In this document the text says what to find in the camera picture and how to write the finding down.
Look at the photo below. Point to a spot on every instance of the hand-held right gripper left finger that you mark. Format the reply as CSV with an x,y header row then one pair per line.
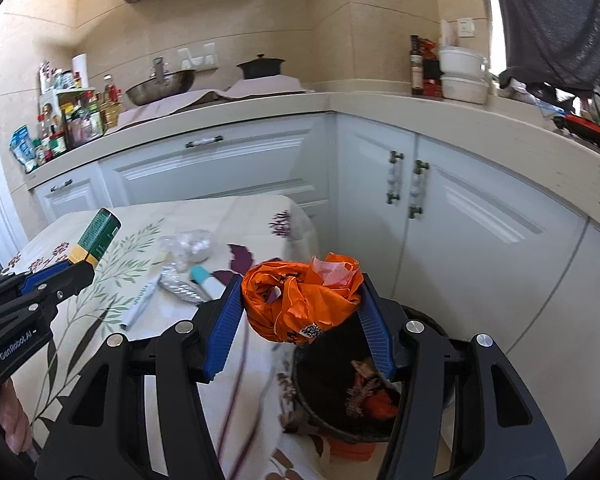
x,y
225,330

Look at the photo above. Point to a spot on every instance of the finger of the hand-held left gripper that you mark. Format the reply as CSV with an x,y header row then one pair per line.
x,y
75,280
40,276

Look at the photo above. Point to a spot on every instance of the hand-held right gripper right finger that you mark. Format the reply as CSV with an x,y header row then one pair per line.
x,y
377,330

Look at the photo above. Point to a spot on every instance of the green yellow can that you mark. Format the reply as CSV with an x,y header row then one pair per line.
x,y
97,235

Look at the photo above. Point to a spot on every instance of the teal white tube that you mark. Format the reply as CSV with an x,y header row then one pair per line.
x,y
202,277

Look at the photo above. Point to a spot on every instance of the silver foil wrapper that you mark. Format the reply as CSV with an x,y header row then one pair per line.
x,y
180,285

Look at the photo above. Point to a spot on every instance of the orange plastic bag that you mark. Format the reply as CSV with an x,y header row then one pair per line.
x,y
285,300

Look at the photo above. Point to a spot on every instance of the red checkered ribbon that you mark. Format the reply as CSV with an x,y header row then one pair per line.
x,y
360,395

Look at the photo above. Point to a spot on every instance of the grey marker pen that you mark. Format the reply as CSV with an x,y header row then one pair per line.
x,y
140,305

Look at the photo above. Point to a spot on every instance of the black trash bin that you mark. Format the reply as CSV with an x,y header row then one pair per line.
x,y
325,385

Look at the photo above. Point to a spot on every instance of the clear plastic wrapper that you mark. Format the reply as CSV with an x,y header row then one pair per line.
x,y
190,247

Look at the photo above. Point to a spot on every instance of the person's left hand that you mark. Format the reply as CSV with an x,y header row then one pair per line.
x,y
12,415

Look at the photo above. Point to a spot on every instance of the floral tablecloth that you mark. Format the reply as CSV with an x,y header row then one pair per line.
x,y
130,230

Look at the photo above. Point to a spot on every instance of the orange flat box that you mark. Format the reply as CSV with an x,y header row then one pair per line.
x,y
350,447

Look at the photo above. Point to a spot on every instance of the blue snack bag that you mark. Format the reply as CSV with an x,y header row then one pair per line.
x,y
22,150

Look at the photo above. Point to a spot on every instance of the white kitchen cabinet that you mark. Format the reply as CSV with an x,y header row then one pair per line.
x,y
480,240

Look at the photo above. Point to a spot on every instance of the cluster of condiment bottles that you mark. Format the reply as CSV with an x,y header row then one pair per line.
x,y
75,120

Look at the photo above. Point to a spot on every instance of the steel wok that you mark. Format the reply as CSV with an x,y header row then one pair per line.
x,y
160,90

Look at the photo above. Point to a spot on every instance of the white paper towel roll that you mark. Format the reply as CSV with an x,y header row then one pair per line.
x,y
79,70

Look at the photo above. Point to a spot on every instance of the pink stove cloth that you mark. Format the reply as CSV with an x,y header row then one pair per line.
x,y
270,85

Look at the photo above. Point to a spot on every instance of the red food packages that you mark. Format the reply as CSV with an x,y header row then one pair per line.
x,y
431,85

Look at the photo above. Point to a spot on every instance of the dark glass oil bottle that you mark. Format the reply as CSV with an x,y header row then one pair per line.
x,y
417,72

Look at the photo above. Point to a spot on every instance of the black cooking pot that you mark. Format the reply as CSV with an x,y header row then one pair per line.
x,y
260,69

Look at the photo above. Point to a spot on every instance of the red power strip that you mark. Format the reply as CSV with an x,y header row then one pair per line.
x,y
585,127

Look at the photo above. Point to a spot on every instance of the white paper bag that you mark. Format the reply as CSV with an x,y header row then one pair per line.
x,y
448,35

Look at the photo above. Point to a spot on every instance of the dark grey curtain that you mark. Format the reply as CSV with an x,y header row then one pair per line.
x,y
555,20

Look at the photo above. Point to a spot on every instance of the white wall rack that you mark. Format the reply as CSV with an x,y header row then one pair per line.
x,y
197,57

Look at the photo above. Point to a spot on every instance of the white wall socket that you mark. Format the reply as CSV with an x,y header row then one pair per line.
x,y
466,27

